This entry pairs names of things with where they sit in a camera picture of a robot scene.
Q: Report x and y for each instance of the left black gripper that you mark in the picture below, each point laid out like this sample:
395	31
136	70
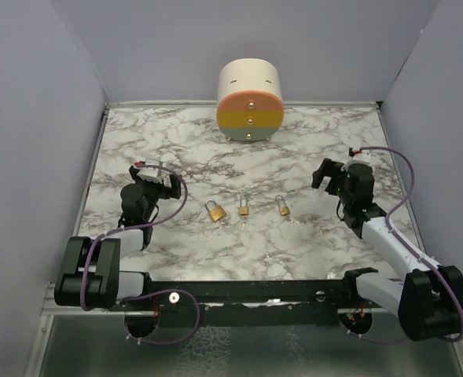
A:
166	192

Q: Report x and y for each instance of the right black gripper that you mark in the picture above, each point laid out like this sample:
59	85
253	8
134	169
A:
328	168

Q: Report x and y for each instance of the small brass padlock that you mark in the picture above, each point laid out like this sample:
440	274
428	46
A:
282	206
243	208

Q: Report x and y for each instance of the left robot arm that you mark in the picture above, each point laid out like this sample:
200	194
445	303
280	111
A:
90	276

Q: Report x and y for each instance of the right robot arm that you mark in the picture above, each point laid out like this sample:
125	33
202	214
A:
427	298

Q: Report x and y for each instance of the large brass padlock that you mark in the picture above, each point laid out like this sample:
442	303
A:
215	211

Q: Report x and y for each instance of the round three-drawer storage box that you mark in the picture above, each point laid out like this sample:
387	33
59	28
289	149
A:
249	106

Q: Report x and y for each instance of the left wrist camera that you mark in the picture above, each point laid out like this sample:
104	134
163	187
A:
153	174

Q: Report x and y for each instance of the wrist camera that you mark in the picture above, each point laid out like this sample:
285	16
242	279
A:
153	174
357	156

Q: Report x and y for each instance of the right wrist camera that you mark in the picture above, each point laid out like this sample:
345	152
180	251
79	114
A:
357	156

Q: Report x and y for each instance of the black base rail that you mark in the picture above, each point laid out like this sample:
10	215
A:
181	304

